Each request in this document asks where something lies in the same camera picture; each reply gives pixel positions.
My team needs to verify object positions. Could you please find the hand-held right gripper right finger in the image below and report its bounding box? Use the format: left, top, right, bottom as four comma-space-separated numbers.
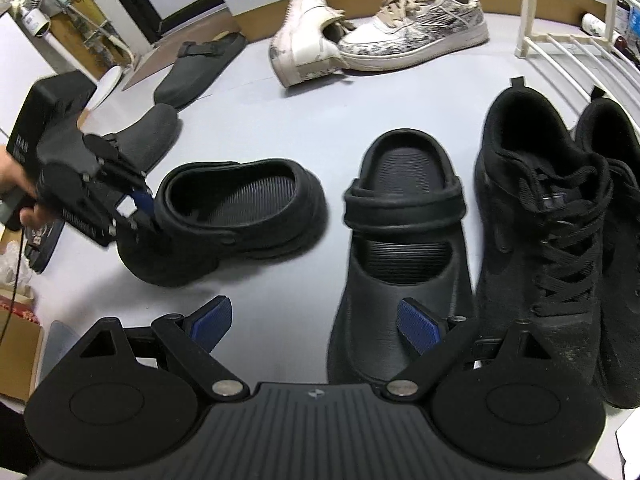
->
386, 297, 566, 402

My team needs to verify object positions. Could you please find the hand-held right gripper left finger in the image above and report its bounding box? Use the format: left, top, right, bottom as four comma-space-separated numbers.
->
75, 295, 251, 402

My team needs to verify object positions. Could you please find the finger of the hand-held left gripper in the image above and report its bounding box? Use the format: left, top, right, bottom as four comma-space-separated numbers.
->
112, 182, 163, 233

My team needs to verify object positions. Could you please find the black chunky strap clog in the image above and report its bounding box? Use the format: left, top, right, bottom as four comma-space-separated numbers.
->
327, 129, 476, 391
116, 158, 329, 288

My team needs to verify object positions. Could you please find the black buckle clog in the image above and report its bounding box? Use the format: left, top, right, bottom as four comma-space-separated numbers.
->
77, 104, 183, 173
153, 31, 247, 110

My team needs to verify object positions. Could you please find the black lace-up sneaker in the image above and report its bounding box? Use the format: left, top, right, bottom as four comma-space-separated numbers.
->
572, 87, 640, 408
472, 77, 616, 386

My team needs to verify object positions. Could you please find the white sneaker grey print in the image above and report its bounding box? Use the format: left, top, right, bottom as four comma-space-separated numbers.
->
336, 0, 490, 72

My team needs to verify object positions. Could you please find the white shoe rack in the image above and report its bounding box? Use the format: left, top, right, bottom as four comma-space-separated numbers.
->
515, 0, 640, 141

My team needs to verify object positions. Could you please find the person's left hand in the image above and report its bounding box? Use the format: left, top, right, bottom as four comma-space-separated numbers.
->
0, 152, 53, 231

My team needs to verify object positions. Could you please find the white fan stand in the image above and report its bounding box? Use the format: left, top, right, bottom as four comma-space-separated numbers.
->
87, 65, 123, 111

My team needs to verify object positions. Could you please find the small white appliance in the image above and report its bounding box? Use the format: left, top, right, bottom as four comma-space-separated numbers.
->
10, 0, 53, 38

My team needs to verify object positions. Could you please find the crumpled white plastic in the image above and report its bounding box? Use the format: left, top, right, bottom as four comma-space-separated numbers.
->
0, 240, 36, 301

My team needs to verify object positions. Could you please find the red patterned packet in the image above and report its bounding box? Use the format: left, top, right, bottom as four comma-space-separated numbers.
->
0, 295, 38, 326

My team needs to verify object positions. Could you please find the small cardboard box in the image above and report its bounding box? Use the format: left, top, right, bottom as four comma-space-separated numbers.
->
0, 305, 46, 403

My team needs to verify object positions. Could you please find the white paper sheet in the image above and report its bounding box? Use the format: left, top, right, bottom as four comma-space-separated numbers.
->
615, 412, 640, 466

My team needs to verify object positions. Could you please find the brown spray bottle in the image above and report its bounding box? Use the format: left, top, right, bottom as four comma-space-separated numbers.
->
612, 35, 640, 66

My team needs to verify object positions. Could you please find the white labelled bottle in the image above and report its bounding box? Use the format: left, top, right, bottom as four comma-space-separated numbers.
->
580, 12, 613, 36

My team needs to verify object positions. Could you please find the black door frame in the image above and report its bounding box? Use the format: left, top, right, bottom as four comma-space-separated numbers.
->
90, 0, 241, 43

